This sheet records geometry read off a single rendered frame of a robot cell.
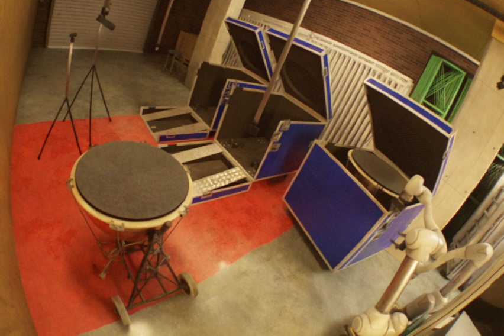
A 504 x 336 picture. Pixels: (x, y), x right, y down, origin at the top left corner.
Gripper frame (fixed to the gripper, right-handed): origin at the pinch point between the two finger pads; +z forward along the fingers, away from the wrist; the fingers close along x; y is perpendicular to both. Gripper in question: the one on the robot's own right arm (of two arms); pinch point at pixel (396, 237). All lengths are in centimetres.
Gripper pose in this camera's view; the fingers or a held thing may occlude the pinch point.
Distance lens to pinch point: 218.9
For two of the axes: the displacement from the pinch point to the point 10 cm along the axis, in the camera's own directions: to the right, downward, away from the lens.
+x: -3.6, 8.2, 4.4
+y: -5.2, 2.1, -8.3
